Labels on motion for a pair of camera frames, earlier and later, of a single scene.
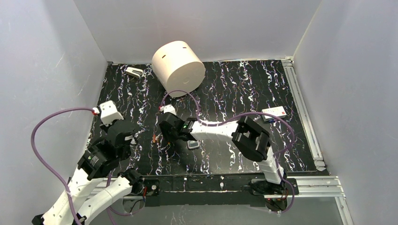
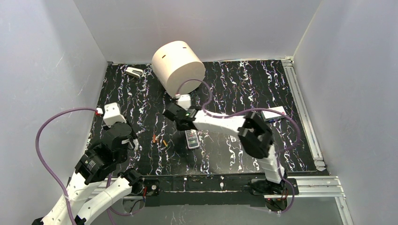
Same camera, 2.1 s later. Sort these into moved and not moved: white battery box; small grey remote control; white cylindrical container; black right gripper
Moved: black right gripper
Not moved: white battery box; white cylindrical container; small grey remote control
